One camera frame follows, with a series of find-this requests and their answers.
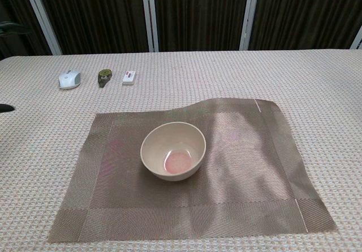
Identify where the white metal frame post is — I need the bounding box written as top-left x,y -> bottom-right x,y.
239,0 -> 260,51
140,0 -> 159,53
350,27 -> 362,50
21,0 -> 62,55

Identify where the beige woven tablecloth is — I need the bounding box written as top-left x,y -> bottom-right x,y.
0,48 -> 362,252

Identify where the beige bowl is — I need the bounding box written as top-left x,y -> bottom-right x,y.
140,123 -> 206,182

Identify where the white computer mouse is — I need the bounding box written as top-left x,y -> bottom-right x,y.
58,68 -> 82,90

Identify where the white eraser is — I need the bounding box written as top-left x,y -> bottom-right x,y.
122,70 -> 139,86

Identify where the brown woven placemat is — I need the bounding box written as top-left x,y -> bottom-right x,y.
46,98 -> 339,235

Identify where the dark pleated curtain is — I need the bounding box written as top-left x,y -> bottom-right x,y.
0,0 -> 362,60

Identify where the green correction tape dispenser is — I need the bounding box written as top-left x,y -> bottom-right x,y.
97,68 -> 113,89

